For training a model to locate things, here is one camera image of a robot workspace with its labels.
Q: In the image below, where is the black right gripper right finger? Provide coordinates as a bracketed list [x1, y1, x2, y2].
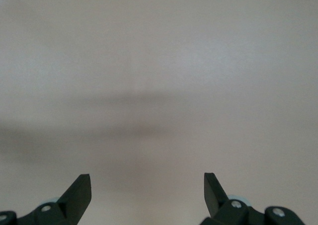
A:
[201, 172, 250, 225]

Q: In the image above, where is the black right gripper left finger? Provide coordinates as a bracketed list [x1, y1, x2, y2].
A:
[18, 174, 92, 225]

